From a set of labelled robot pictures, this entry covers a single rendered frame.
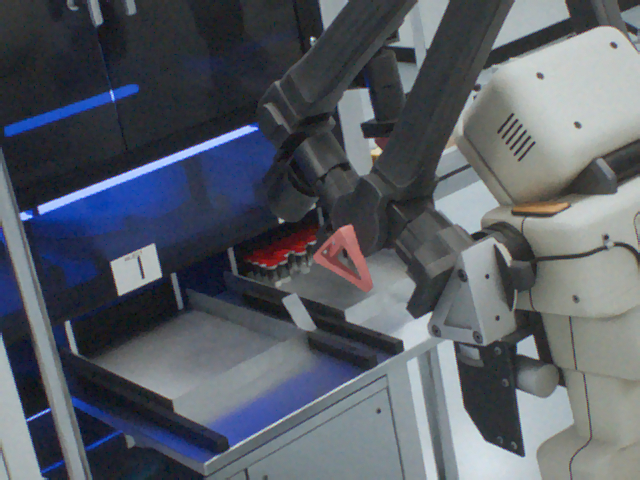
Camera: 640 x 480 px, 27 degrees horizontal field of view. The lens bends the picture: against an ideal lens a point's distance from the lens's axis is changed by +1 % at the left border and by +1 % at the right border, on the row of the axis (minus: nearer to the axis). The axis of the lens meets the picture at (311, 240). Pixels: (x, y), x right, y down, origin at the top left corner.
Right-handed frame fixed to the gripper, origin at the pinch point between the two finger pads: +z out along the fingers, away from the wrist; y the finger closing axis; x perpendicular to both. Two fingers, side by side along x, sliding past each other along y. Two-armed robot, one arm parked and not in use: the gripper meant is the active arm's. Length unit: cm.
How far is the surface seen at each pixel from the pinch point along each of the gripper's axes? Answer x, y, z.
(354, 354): 27.4, -10.0, 20.6
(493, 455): -67, 74, 99
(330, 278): 6.9, 19.4, 17.9
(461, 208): -195, 205, 79
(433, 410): -31, 49, 66
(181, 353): 39.9, 19.5, 18.2
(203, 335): 33.7, 21.7, 17.8
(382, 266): -1.3, 14.5, 18.5
